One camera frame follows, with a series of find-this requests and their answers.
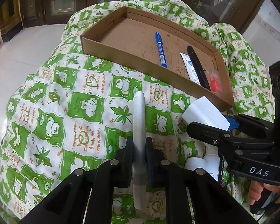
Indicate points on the blue marker pen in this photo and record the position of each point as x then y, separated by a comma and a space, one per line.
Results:
159, 44

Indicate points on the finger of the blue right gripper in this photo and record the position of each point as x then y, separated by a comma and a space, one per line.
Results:
234, 124

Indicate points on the green white patterned cloth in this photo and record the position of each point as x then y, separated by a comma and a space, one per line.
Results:
76, 110

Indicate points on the white slim pen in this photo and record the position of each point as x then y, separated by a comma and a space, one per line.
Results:
139, 151

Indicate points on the small white bottle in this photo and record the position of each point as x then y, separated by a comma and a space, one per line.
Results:
212, 165

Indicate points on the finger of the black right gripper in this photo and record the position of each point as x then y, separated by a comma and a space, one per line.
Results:
207, 134

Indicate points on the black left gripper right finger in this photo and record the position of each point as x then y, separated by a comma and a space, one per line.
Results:
154, 166

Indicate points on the brown cardboard tray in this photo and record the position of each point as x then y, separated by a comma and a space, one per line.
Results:
153, 45

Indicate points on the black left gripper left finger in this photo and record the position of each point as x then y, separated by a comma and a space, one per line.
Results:
123, 170

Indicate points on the black thick marker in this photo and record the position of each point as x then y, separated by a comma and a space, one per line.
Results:
198, 68

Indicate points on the clear bag red item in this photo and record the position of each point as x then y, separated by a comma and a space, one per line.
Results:
215, 82

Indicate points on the white ointment tube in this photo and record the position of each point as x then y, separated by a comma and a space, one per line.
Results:
190, 68

